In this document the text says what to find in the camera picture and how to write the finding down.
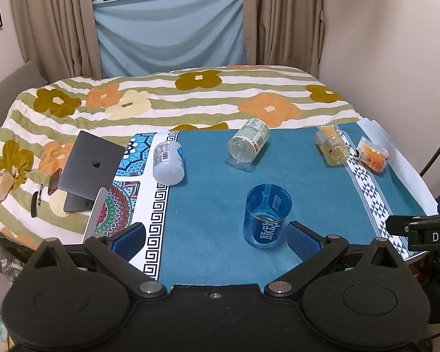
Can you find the mandala printed cloth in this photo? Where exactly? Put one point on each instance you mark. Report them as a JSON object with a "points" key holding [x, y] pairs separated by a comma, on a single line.
{"points": [[135, 161]]}

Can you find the white sheet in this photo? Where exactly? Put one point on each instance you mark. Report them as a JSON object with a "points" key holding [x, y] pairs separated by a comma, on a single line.
{"points": [[396, 154]]}

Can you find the light blue hanging cloth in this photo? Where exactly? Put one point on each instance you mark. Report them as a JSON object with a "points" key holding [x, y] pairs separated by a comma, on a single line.
{"points": [[168, 29]]}

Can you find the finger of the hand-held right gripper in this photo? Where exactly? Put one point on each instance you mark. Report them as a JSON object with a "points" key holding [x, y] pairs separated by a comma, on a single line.
{"points": [[396, 223]]}

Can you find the orange snack packet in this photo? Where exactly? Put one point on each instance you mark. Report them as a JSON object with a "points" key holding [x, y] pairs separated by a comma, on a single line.
{"points": [[373, 157]]}

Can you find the clear bottle with green label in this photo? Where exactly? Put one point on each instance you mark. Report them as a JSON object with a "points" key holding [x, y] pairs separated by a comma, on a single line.
{"points": [[250, 141]]}

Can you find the dark smartphone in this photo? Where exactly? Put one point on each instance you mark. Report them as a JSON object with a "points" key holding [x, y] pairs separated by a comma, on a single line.
{"points": [[54, 181]]}

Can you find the clear jar with orange contents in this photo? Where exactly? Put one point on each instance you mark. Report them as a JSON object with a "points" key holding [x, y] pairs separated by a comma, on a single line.
{"points": [[332, 146]]}

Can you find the silver laptop stand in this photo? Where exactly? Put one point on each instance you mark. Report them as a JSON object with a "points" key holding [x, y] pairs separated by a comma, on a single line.
{"points": [[95, 214]]}

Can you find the transparent blue cup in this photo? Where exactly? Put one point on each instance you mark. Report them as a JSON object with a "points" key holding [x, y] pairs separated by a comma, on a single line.
{"points": [[267, 220]]}

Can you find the floral striped blanket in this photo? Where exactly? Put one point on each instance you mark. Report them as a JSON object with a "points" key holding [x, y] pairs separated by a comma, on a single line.
{"points": [[205, 99]]}

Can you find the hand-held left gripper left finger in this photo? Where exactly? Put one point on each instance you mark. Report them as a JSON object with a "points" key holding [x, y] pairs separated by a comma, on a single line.
{"points": [[128, 240]]}

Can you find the teal table cloth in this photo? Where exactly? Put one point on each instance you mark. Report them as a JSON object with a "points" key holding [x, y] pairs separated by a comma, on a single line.
{"points": [[212, 205]]}

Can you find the white plastic bottle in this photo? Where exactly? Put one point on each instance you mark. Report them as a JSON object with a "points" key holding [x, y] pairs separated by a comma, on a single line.
{"points": [[167, 163]]}

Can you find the black pen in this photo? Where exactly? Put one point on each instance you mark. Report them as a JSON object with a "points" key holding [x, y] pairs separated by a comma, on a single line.
{"points": [[34, 205], [40, 195]]}

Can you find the glass jar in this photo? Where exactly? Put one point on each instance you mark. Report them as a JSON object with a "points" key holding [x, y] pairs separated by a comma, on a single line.
{"points": [[9, 267]]}

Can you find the beige curtain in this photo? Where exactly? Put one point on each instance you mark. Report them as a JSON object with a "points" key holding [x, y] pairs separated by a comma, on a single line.
{"points": [[284, 18], [55, 22]]}

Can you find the grey laptop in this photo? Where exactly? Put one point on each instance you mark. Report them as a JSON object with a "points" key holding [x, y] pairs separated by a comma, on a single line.
{"points": [[90, 170]]}

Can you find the grey headboard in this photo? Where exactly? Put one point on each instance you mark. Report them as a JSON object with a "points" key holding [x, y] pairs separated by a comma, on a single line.
{"points": [[11, 84]]}

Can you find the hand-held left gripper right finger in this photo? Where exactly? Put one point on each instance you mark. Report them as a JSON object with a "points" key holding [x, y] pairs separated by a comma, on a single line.
{"points": [[304, 242]]}

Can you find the beige paper tag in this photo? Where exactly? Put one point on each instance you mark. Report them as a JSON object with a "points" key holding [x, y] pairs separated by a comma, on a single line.
{"points": [[0, 185]]}

